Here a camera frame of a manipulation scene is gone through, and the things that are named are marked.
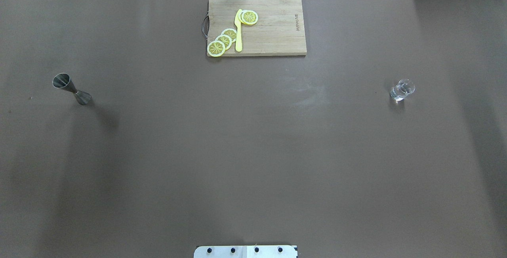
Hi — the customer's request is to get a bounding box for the clear glass measuring cup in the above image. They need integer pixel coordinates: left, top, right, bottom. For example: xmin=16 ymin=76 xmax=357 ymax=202
xmin=390 ymin=78 xmax=416 ymax=101

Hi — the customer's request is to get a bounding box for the wooden cutting board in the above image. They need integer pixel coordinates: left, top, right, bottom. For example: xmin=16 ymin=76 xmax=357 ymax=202
xmin=208 ymin=0 xmax=307 ymax=56

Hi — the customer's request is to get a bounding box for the lower lemon slice of row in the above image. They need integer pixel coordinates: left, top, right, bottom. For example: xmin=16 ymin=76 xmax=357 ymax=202
xmin=207 ymin=40 xmax=227 ymax=57

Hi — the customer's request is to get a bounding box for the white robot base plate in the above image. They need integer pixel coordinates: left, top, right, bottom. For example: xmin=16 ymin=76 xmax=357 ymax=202
xmin=193 ymin=245 xmax=299 ymax=258

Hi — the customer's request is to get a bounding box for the lemon slice near blade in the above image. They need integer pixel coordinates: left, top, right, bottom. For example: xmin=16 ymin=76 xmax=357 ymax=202
xmin=239 ymin=10 xmax=259 ymax=25

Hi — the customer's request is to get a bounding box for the upper lemon slice of row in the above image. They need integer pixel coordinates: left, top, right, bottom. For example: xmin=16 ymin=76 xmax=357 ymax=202
xmin=221 ymin=28 xmax=237 ymax=43

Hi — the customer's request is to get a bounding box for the lemon slice of row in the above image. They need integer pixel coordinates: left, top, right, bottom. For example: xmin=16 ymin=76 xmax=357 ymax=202
xmin=215 ymin=34 xmax=233 ymax=51
xmin=207 ymin=40 xmax=227 ymax=57
xmin=221 ymin=28 xmax=237 ymax=43

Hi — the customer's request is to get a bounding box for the yellow plastic knife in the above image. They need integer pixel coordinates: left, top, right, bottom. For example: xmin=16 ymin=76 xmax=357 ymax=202
xmin=234 ymin=9 xmax=243 ymax=52

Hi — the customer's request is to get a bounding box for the steel double jigger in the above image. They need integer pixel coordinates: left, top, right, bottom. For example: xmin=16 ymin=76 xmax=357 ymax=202
xmin=52 ymin=73 xmax=92 ymax=105

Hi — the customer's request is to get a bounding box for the middle lemon slice of row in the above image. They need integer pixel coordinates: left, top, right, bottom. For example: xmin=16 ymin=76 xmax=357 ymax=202
xmin=215 ymin=34 xmax=233 ymax=51

